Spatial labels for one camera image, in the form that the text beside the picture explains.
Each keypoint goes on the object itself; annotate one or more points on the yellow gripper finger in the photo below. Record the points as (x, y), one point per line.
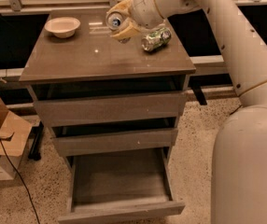
(123, 7)
(127, 30)

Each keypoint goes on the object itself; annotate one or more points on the grey open bottom drawer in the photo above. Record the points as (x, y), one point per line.
(120, 186)

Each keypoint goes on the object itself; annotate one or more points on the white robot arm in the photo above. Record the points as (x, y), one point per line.
(239, 162)

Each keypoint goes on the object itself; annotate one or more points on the grey top drawer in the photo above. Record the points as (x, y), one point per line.
(70, 112)

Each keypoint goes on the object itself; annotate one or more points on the cardboard box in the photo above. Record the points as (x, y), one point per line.
(14, 133)

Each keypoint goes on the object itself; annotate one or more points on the black stand leg left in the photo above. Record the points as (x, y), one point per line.
(35, 142)

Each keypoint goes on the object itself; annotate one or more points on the grey middle drawer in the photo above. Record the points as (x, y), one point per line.
(113, 142)

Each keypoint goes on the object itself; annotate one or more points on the grey drawer cabinet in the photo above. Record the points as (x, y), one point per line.
(90, 64)

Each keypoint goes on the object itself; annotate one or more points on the green soda can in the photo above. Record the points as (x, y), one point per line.
(156, 39)

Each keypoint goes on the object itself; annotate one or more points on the redbull can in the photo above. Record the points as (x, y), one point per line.
(117, 23)

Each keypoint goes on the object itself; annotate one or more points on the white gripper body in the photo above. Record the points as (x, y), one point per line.
(147, 10)

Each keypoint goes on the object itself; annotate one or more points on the white bowl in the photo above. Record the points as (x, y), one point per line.
(62, 27)

